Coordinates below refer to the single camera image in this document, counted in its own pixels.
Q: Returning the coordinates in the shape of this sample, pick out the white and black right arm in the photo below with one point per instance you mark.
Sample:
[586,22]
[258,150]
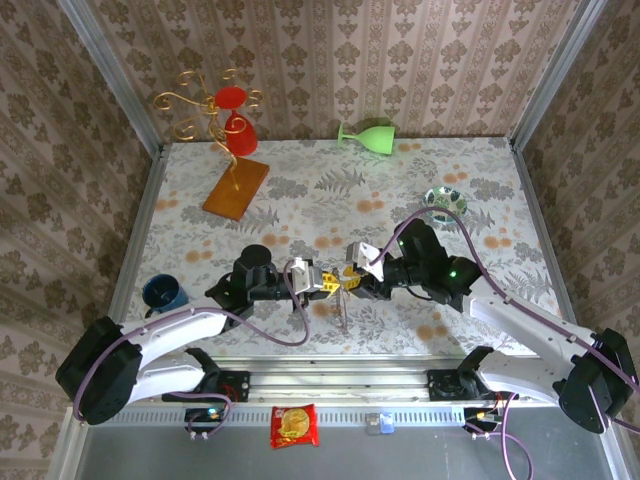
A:
[530,320]

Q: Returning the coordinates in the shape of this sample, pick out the aluminium side rail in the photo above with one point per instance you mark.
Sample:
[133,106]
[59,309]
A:
[537,220]
[137,240]

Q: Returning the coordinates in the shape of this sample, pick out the red wine glass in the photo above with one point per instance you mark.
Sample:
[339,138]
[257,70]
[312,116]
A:
[240,137]

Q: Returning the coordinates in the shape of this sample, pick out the blue mug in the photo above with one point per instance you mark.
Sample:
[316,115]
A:
[162,295]

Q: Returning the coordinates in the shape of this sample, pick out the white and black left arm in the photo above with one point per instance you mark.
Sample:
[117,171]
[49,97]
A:
[170,327]

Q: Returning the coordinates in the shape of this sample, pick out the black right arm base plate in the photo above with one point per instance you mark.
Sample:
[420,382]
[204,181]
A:
[442,387]

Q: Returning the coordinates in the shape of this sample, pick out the red snack packet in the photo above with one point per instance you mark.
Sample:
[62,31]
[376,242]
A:
[294,425]

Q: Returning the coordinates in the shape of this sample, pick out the aluminium frame post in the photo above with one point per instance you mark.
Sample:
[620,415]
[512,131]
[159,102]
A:
[110,75]
[555,75]

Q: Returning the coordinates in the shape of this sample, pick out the gold stand with wooden base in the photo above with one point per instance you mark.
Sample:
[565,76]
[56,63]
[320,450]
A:
[235,192]

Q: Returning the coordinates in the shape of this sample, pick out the small blue grey device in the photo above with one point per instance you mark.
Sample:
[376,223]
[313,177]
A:
[380,424]

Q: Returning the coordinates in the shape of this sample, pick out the long aluminium base rail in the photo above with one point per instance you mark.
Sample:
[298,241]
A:
[340,382]

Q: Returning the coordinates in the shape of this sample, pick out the green wine glass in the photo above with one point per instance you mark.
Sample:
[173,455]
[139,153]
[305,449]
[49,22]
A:
[377,140]

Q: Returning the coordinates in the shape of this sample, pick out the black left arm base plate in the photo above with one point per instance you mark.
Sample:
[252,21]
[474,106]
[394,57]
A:
[240,386]

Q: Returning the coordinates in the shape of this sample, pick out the small leaf-patterned bowl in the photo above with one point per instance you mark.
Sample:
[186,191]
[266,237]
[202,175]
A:
[445,200]

